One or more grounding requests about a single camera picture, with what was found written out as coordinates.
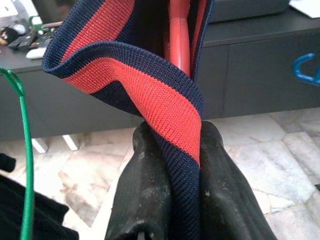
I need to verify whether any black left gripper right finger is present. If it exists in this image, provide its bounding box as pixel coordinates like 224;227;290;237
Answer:
199;121;277;240

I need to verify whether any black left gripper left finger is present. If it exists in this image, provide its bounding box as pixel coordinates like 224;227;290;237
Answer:
104;122;173;240

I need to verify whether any dark shirt with red trim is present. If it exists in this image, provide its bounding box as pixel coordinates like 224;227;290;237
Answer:
41;0;216;240

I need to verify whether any red plastic clothes hanger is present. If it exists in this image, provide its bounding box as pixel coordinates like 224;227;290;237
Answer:
163;0;192;75

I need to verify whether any green plastic clothes hanger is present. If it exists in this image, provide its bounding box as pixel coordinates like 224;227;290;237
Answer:
0;69;35;240

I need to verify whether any blue plastic clothes hanger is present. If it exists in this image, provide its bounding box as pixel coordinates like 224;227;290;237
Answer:
292;52;320;87

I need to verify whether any black fonemax LED shirt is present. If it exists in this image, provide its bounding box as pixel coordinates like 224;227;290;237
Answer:
0;152;80;240

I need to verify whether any black TV cabinet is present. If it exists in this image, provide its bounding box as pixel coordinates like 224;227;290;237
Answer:
0;9;320;142

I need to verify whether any small white device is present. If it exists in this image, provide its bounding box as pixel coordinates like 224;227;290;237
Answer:
26;48;47;60

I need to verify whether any black soundbar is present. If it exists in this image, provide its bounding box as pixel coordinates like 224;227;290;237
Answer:
208;0;291;24

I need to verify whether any white paper sheet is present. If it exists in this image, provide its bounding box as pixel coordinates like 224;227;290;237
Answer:
288;0;320;19

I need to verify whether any stack of white papers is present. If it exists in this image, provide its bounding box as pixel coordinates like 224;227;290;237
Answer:
0;0;38;28

